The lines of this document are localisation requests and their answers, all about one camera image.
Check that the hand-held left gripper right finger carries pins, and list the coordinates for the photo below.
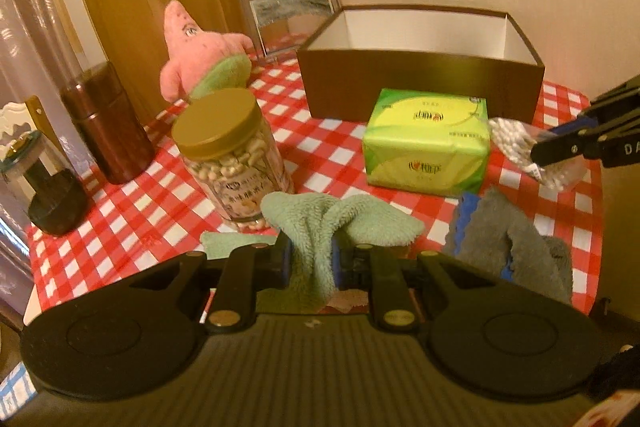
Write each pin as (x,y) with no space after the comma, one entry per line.
(340,267)

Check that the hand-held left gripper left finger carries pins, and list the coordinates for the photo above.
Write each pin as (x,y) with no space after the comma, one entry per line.
(280,259)

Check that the pink starfish plush toy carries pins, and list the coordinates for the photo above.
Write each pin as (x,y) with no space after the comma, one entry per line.
(195,52)

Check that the green tissue pack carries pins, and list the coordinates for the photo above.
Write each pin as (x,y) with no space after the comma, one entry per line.
(425,147)

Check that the peanut jar with gold lid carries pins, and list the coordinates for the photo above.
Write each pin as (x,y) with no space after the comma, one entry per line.
(220,129)

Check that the grey cloth with blue trim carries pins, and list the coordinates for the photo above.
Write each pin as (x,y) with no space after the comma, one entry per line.
(525,247)

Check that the brown metal canister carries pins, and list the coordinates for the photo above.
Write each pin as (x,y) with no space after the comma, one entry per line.
(110,132)

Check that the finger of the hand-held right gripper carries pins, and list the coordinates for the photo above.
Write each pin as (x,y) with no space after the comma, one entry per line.
(575,128)
(565,151)

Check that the red checkered tablecloth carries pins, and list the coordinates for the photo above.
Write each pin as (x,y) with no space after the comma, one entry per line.
(330,142)

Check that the blue patterned white cloth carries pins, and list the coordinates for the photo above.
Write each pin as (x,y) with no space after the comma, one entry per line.
(10,394)

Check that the glass jar with dark contents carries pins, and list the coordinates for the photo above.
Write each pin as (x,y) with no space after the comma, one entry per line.
(55,207)

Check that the mint green towel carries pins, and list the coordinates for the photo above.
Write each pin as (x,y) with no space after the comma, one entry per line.
(310,257)

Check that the bag of cotton swabs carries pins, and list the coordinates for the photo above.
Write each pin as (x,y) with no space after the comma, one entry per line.
(510,138)

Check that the glass picture frame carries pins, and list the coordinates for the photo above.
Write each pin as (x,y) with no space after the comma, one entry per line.
(287,7)

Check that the brown cardboard box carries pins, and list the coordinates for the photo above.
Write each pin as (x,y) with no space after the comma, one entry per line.
(425,82)

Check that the white wooden chair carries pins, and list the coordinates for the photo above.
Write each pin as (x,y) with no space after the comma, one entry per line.
(15,114)

